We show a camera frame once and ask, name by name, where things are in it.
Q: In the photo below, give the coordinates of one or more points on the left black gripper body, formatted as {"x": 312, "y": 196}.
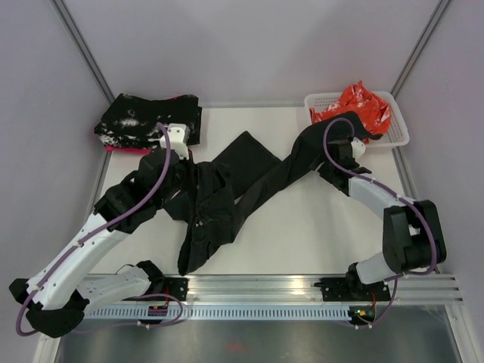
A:
{"x": 184, "y": 180}

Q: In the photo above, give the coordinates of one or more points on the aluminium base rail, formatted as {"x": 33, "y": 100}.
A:
{"x": 299, "y": 290}

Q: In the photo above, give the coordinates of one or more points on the slotted grey cable duct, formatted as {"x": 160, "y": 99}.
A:
{"x": 222, "y": 313}

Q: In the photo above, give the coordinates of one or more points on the right aluminium frame post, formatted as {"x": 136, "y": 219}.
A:
{"x": 427, "y": 33}

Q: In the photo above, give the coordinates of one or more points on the black mounting plate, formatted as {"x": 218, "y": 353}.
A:
{"x": 342, "y": 290}
{"x": 177, "y": 287}

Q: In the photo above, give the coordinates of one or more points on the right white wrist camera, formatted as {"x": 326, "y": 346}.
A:
{"x": 358, "y": 148}

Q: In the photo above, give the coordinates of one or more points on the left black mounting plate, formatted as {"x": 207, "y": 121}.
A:
{"x": 177, "y": 287}

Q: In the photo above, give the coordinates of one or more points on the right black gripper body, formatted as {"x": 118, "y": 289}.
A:
{"x": 326, "y": 170}

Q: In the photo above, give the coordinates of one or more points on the folded black white trousers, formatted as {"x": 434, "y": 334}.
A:
{"x": 131, "y": 122}

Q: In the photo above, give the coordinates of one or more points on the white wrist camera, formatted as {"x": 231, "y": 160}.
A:
{"x": 178, "y": 139}
{"x": 358, "y": 148}

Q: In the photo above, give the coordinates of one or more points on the aluminium frame post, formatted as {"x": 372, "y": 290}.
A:
{"x": 81, "y": 44}
{"x": 427, "y": 33}

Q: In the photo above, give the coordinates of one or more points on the left aluminium frame post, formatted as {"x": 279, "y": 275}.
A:
{"x": 81, "y": 44}

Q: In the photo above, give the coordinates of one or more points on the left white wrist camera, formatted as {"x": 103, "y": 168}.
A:
{"x": 178, "y": 139}

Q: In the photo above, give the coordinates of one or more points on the white plastic basket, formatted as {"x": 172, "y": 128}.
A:
{"x": 397, "y": 134}

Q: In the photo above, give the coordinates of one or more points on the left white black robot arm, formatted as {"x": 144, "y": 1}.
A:
{"x": 56, "y": 300}

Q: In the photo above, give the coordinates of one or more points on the orange white garment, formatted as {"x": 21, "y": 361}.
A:
{"x": 373, "y": 111}

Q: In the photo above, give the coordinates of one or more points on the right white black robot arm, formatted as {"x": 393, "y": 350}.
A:
{"x": 412, "y": 232}

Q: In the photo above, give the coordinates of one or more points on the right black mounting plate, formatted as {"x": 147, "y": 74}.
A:
{"x": 342, "y": 290}

